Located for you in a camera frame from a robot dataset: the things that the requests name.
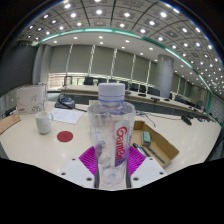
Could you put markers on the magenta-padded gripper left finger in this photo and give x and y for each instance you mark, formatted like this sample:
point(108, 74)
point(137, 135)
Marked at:
point(78, 171)

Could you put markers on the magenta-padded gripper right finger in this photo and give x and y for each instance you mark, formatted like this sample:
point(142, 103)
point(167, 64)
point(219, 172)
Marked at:
point(146, 171)

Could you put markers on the clear plastic water bottle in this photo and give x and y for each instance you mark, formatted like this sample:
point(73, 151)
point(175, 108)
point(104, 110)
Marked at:
point(110, 133)

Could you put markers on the black pen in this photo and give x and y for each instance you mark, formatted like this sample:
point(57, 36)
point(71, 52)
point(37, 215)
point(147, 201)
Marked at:
point(140, 149)
point(156, 155)

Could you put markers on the open brown cardboard box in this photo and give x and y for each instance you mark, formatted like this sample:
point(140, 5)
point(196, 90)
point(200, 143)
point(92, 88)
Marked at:
point(166, 146)

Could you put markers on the teal whiteboard eraser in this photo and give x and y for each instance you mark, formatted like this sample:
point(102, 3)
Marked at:
point(146, 138)

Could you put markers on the flat round red coaster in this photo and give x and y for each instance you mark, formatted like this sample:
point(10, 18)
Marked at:
point(65, 136)

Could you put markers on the printed white paper sheet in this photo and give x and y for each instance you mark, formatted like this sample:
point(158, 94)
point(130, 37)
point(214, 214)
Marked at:
point(66, 115)

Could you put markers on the white ceramic mug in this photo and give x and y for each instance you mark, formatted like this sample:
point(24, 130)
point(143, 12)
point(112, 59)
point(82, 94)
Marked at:
point(42, 122)

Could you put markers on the black table microphone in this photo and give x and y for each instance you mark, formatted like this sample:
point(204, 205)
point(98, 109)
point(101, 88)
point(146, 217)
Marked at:
point(186, 120)

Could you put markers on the long curved conference desk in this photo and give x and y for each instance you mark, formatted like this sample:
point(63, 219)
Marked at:
point(156, 101)

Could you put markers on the black office chairs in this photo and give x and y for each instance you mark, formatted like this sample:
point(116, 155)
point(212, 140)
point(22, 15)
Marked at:
point(153, 91)

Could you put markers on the brown paper envelope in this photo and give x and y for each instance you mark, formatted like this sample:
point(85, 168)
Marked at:
point(8, 122)

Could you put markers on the white copy paper carton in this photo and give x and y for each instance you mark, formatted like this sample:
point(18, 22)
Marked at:
point(31, 99)

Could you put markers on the black power adapter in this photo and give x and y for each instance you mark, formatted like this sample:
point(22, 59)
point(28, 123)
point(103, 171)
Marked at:
point(10, 111)

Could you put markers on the round ceiling lights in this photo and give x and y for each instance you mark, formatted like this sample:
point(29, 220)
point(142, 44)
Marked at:
point(99, 11)

